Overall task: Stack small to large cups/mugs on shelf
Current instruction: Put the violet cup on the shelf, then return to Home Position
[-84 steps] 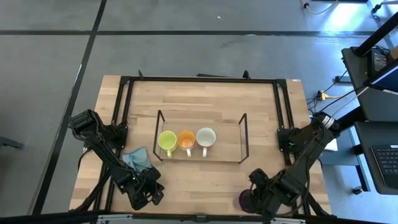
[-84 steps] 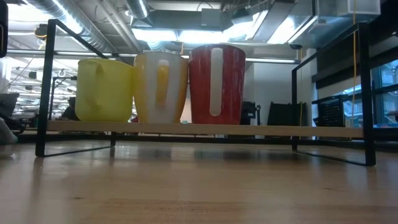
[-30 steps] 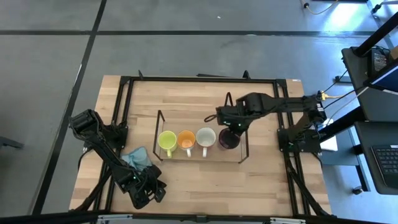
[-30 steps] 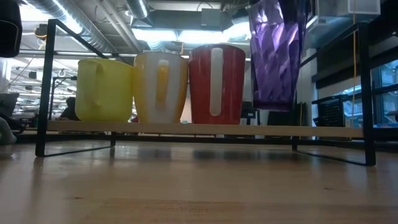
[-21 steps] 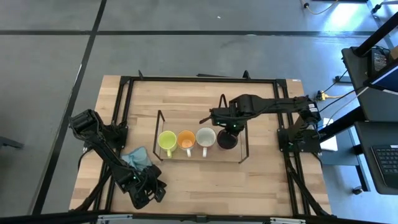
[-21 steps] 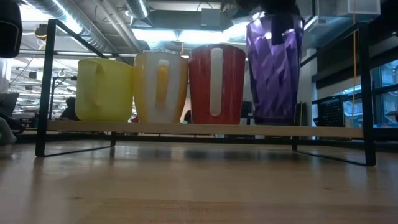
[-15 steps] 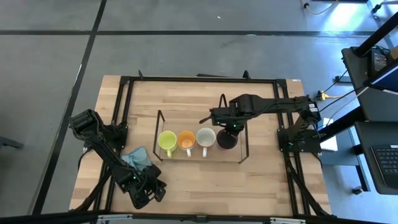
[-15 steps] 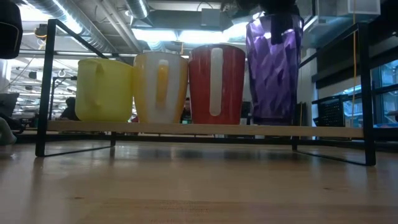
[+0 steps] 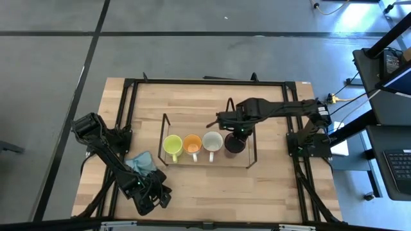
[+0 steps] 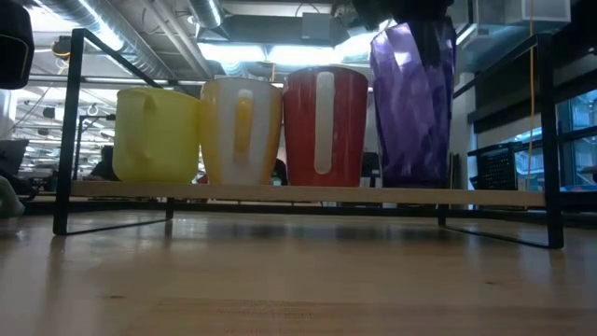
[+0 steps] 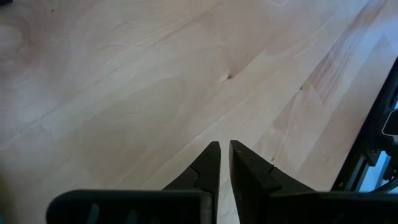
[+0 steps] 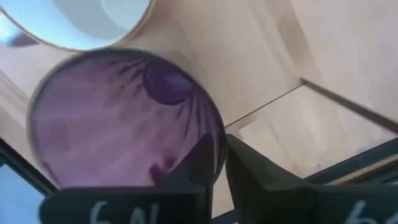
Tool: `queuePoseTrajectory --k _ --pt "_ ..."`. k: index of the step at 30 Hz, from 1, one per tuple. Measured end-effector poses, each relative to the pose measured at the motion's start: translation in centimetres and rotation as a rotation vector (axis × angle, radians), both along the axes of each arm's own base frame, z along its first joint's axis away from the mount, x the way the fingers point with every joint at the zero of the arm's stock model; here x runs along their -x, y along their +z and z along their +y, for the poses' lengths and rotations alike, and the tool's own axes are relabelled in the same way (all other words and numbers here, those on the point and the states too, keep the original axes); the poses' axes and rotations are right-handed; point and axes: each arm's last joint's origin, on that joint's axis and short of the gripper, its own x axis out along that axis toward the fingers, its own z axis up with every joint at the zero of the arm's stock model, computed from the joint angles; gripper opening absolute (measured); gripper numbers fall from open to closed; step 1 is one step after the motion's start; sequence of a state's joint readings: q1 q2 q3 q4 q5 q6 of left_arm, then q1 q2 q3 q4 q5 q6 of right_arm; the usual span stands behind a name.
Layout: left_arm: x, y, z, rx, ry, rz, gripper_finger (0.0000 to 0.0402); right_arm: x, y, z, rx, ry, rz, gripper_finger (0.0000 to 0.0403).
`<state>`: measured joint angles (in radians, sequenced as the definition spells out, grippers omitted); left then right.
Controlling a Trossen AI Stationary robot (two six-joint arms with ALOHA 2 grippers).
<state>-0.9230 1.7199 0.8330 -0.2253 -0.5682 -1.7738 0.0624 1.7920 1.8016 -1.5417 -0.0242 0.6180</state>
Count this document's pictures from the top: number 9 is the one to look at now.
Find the black chair leg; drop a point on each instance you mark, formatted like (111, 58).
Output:
(11, 147)

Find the white paper sheet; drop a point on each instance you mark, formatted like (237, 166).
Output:
(341, 148)

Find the black power adapter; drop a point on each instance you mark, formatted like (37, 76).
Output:
(391, 62)

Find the purple cup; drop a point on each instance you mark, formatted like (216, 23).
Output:
(233, 148)

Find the black keyboard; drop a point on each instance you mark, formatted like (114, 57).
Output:
(399, 170)

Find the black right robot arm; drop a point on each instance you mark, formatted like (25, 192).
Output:
(289, 107)

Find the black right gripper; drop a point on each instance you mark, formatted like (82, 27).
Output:
(239, 123)

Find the yellow-green mug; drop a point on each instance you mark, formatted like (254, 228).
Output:
(172, 145)

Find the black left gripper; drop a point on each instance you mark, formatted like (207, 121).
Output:
(146, 197)

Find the light blue cloth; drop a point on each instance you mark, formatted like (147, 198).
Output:
(141, 162)

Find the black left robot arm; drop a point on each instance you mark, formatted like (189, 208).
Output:
(106, 154)

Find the black diagonal post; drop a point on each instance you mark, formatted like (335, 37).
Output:
(388, 37)

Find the black camera rig beam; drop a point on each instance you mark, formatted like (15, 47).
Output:
(205, 225)

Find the black desk caster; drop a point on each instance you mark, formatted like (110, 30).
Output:
(369, 196)

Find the power strip yellow plug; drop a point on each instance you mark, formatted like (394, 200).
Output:
(334, 98)

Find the black aluminium table frame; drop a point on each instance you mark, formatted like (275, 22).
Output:
(208, 82)

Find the black computer desk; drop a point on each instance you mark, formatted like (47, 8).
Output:
(388, 109)

